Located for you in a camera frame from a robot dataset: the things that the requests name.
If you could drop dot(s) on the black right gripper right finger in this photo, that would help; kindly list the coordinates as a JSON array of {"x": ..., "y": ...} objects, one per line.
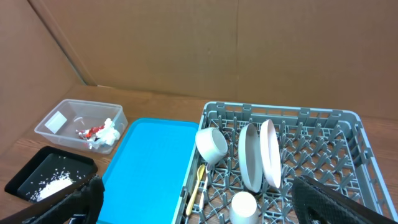
[{"x": 314, "y": 202}]

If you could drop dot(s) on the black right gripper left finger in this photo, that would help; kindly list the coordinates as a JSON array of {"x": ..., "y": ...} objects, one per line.
[{"x": 82, "y": 200}]

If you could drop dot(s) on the white rice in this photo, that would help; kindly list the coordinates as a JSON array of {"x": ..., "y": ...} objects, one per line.
[{"x": 53, "y": 174}]

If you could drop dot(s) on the pink plate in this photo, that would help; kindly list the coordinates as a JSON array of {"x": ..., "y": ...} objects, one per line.
[{"x": 270, "y": 153}]

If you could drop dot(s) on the white napkin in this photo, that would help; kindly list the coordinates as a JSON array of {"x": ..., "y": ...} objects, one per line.
[{"x": 109, "y": 135}]

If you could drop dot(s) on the light grey plate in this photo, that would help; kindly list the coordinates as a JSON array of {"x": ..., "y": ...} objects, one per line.
[{"x": 249, "y": 155}]

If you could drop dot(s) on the grey bowl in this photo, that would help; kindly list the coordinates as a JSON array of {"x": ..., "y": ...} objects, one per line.
[{"x": 211, "y": 145}]

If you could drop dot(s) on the yellow plastic spoon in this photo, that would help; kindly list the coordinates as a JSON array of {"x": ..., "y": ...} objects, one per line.
[{"x": 200, "y": 172}]

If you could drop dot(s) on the red silver snack wrapper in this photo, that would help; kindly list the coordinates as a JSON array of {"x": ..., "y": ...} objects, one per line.
[{"x": 90, "y": 134}]

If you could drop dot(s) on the grey dishwasher rack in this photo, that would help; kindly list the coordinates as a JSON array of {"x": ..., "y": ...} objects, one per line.
[{"x": 329, "y": 145}]

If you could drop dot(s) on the black tray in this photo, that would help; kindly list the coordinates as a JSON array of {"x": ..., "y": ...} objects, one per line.
[{"x": 14, "y": 184}]

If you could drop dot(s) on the teal serving tray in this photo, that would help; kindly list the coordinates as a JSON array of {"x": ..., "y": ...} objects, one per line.
[{"x": 143, "y": 182}]

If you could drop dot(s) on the white cup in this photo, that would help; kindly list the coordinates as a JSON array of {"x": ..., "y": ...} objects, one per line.
[{"x": 243, "y": 209}]

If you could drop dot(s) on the clear plastic bin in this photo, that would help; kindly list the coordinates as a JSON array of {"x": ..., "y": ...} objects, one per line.
[{"x": 60, "y": 125}]

